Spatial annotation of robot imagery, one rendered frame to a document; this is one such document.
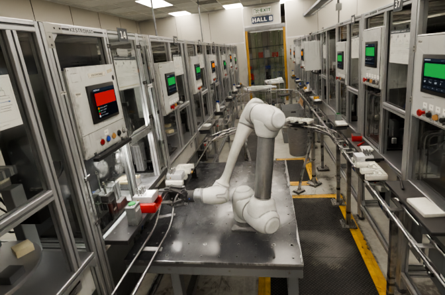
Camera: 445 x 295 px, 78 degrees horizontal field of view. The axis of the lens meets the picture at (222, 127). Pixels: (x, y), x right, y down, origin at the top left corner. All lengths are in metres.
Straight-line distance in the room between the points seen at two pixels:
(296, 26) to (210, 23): 2.93
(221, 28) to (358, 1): 4.46
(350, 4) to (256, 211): 9.31
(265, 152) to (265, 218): 0.38
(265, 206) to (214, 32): 8.96
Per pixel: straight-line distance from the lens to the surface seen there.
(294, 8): 10.19
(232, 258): 1.77
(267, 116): 1.51
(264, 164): 1.61
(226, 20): 10.22
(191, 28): 10.46
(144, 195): 1.86
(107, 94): 1.71
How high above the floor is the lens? 1.81
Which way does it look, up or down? 15 degrees down
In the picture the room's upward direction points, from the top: 6 degrees counter-clockwise
